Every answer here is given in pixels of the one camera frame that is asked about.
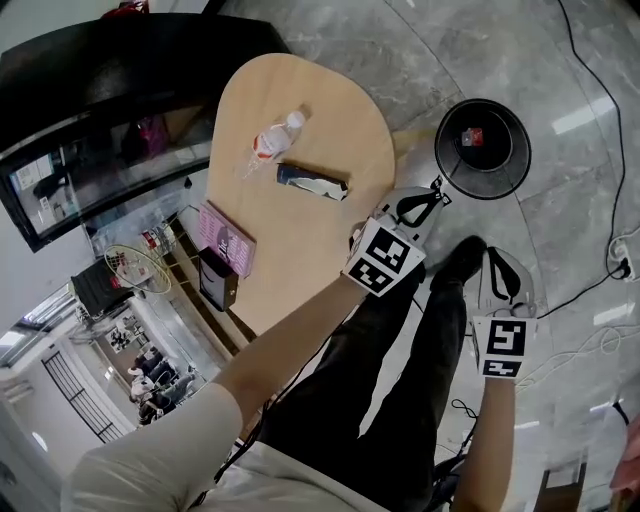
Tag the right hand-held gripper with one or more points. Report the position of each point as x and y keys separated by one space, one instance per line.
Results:
x=502 y=345

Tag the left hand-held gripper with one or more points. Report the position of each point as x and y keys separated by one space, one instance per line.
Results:
x=385 y=260

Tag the black wire waste bin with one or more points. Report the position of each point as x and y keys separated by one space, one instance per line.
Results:
x=500 y=175

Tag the dark snack wrapper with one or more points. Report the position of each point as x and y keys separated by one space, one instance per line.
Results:
x=310 y=182

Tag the clear plastic bottle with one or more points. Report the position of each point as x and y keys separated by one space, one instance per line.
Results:
x=272 y=140

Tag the person's left forearm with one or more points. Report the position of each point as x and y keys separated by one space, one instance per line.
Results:
x=300 y=340

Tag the person's right forearm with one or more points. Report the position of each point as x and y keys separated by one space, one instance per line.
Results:
x=487 y=440

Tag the wooden coffee table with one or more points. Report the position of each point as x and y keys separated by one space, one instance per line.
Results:
x=300 y=225

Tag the person's right black shoe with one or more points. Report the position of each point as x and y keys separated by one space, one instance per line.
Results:
x=460 y=260

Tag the red crumpled packet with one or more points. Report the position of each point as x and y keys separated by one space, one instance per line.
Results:
x=472 y=137

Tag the person's black trousers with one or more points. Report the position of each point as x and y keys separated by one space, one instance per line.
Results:
x=390 y=380

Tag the pink book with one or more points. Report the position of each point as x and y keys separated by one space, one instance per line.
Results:
x=225 y=240

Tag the pink cloth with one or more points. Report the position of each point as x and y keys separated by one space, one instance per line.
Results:
x=627 y=465

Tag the black box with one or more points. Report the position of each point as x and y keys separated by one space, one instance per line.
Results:
x=215 y=280

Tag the brown wooden bench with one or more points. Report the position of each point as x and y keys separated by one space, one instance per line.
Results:
x=210 y=330

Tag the large clear water jug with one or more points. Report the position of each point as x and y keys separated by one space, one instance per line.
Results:
x=157 y=240

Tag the black glass-door fridge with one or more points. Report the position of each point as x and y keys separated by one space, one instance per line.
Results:
x=125 y=75

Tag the black cabinet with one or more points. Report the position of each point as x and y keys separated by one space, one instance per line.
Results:
x=100 y=290

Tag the person's white shirt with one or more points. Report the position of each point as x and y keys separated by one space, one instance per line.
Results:
x=150 y=460

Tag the black metal railing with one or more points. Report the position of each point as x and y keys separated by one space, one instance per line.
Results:
x=82 y=400

